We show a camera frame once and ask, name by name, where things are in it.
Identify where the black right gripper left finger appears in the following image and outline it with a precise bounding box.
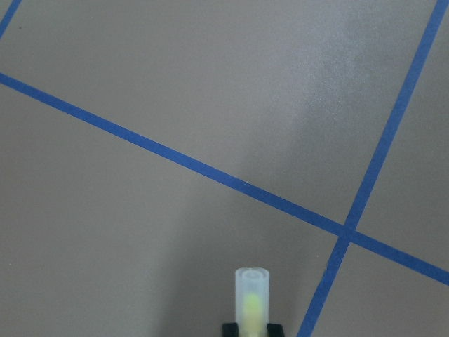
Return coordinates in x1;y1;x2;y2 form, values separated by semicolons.
221;323;239;337

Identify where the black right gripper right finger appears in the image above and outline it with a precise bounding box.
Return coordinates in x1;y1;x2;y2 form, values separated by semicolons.
267;323;284;337

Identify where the yellow highlighter pen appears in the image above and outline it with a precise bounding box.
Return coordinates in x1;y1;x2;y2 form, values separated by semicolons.
235;267;269;336

